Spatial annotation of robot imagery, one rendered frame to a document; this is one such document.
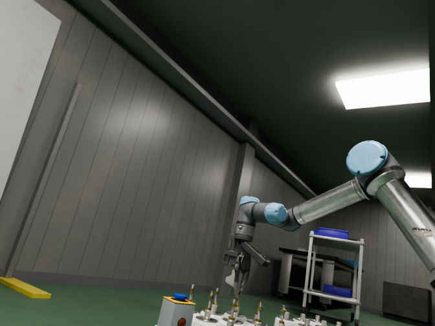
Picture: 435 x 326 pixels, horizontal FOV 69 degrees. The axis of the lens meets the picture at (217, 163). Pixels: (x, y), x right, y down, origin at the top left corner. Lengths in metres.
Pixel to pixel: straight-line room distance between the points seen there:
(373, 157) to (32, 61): 2.32
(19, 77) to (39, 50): 0.29
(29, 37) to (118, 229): 1.82
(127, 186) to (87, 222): 0.54
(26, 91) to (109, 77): 0.96
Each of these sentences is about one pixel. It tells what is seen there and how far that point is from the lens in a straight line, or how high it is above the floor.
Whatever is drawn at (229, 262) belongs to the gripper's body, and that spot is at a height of 0.44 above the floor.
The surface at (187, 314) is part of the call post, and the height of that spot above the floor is 0.29.
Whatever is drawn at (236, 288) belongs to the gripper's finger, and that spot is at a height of 0.36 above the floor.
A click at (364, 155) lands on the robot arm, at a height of 0.81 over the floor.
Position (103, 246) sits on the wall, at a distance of 3.26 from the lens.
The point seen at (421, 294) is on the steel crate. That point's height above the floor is 0.58.
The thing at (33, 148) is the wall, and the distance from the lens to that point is 2.85.
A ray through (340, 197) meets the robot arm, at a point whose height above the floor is 0.73.
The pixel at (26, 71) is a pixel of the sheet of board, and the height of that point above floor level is 1.41.
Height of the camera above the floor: 0.45
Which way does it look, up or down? 17 degrees up
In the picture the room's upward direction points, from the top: 12 degrees clockwise
